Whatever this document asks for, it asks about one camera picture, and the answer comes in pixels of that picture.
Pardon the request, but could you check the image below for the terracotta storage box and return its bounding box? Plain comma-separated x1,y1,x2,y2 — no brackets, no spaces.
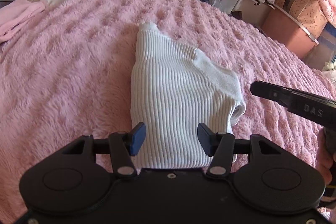
261,9,317,59

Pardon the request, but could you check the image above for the floral fabric storage bag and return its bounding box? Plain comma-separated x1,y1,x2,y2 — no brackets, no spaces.
275,0,328,39

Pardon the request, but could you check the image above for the pink folded garment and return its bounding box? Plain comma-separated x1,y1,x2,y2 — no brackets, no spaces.
0,0,47,43

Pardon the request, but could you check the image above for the pink fluffy bed blanket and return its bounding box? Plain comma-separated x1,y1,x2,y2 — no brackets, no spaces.
1,0,335,223

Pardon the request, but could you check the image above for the white ribbed knit sweater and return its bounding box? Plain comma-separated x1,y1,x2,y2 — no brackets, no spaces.
130,23,246,169

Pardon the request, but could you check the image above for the person's right hand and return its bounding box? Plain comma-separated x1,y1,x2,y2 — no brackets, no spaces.
315,128,335,185

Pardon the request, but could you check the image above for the blue clear storage bin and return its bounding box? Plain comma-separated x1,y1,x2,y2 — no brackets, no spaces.
303,23,335,71

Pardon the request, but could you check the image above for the white ruffled pillow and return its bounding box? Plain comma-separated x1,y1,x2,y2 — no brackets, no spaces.
322,61,336,86

